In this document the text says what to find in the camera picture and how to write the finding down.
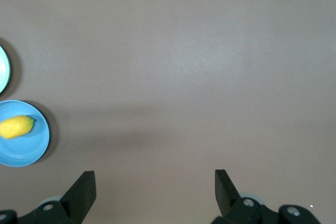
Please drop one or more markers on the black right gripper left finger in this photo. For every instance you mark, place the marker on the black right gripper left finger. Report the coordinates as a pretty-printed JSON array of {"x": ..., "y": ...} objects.
[{"x": 81, "y": 195}]

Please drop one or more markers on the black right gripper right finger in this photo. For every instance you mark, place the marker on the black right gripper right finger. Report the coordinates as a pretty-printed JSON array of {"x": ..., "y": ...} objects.
[{"x": 224, "y": 192}]

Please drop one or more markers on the yellow lemon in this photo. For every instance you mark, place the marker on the yellow lemon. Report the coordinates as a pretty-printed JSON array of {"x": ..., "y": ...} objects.
[{"x": 14, "y": 127}]

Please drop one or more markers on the blue round plate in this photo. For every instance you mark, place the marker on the blue round plate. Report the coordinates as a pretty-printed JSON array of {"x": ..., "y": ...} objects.
[{"x": 29, "y": 150}]

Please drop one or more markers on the pale green round plate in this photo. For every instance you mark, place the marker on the pale green round plate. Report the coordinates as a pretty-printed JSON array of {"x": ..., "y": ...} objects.
[{"x": 4, "y": 72}]

